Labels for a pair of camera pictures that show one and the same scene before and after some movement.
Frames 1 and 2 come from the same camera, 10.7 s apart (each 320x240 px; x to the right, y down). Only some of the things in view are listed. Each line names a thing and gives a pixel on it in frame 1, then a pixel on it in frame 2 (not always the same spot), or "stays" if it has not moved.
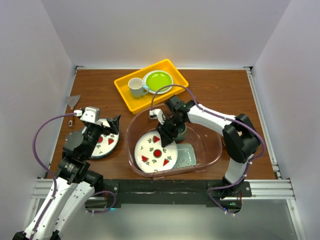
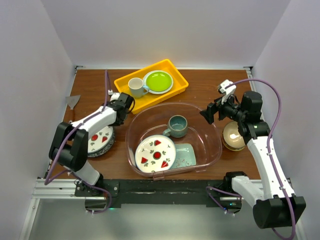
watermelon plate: (150, 156) stays
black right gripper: (167, 136) -> (209, 112)
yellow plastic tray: (137, 89) stays
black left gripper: (114, 124) -> (116, 124)
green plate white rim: (157, 80) stays
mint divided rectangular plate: (186, 156) stays
